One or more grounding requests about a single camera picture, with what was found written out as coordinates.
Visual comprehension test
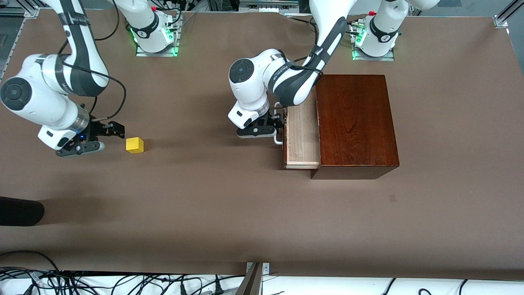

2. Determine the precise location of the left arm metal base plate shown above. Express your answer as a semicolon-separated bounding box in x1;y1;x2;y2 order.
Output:
351;21;396;62

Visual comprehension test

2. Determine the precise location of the black base power cable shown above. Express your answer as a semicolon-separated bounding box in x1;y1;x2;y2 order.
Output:
286;14;318;29

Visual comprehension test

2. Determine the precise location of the grey metal bracket plate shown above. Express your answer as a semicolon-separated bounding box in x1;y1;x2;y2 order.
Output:
246;262;271;277

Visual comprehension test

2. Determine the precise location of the yellow cube block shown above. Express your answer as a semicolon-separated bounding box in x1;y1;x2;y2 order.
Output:
126;137;145;154

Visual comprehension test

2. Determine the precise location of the aluminium frame corner rail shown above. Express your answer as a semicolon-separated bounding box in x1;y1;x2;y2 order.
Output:
493;0;524;29

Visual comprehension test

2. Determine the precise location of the black cylinder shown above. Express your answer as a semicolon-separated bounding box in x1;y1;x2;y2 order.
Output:
0;196;45;227

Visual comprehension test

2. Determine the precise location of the dark metal bar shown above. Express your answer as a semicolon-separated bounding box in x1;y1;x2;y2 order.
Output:
235;263;263;295

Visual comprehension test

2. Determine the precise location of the dark brown wooden cabinet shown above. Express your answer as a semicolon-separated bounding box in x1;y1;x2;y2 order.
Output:
310;74;400;180

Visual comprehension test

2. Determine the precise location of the aluminium frame crossbar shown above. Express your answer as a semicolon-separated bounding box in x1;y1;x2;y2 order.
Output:
239;0;300;13

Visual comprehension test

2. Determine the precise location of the wooden drawer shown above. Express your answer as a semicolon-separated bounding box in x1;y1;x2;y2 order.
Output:
283;91;321;170

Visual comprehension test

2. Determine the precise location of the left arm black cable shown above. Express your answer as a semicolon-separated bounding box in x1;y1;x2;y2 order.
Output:
266;16;361;112

